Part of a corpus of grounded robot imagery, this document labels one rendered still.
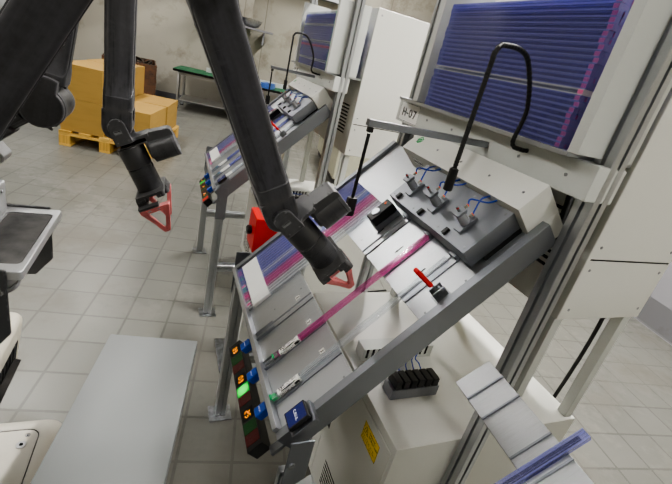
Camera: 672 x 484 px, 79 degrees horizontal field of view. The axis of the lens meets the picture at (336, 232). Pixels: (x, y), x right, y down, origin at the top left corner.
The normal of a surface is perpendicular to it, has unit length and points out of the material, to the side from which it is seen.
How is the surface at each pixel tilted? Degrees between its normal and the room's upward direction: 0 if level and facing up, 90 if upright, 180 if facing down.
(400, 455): 90
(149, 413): 0
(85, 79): 90
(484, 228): 47
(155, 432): 0
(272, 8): 90
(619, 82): 90
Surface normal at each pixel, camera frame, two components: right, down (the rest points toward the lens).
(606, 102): 0.34, 0.43
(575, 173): -0.91, -0.06
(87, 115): 0.06, 0.40
